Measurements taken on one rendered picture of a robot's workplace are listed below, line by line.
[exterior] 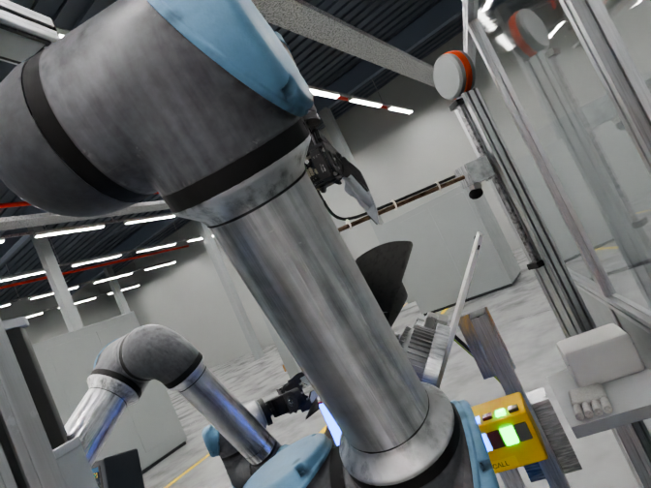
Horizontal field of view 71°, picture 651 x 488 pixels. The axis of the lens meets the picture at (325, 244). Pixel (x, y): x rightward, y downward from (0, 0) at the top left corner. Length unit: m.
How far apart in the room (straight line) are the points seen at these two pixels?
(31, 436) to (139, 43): 0.36
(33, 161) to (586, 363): 1.35
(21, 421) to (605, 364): 1.31
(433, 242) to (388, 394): 8.21
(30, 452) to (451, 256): 8.22
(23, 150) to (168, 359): 0.72
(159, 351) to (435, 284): 7.92
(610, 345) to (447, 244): 7.17
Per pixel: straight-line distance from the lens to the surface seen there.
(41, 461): 0.51
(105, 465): 1.32
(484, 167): 1.59
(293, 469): 0.49
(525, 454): 0.94
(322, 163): 0.71
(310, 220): 0.32
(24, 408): 0.51
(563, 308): 1.69
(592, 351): 1.44
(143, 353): 1.02
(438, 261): 8.62
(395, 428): 0.41
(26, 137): 0.34
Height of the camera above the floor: 1.42
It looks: 4 degrees up
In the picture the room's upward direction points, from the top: 25 degrees counter-clockwise
